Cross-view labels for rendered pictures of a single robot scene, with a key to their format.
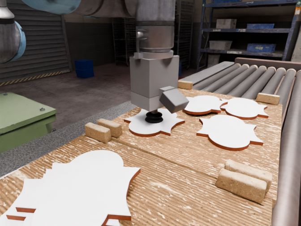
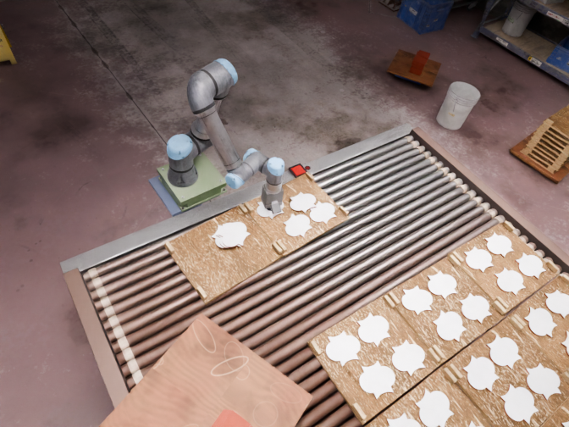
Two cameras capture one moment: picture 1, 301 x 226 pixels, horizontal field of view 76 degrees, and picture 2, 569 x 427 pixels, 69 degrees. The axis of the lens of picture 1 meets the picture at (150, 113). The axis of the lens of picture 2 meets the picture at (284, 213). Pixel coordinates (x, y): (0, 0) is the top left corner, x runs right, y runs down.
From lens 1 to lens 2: 1.63 m
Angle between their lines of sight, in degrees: 29
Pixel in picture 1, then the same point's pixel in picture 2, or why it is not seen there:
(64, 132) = (229, 198)
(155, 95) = (268, 203)
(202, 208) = (262, 250)
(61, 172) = (229, 227)
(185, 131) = (279, 219)
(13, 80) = not seen: outside the picture
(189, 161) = (270, 234)
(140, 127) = (262, 211)
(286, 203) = (290, 257)
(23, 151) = (212, 206)
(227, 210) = (268, 252)
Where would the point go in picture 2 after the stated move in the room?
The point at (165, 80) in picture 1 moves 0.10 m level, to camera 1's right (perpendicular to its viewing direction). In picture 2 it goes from (274, 198) to (295, 206)
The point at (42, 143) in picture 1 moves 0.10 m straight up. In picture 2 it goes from (220, 202) to (219, 190)
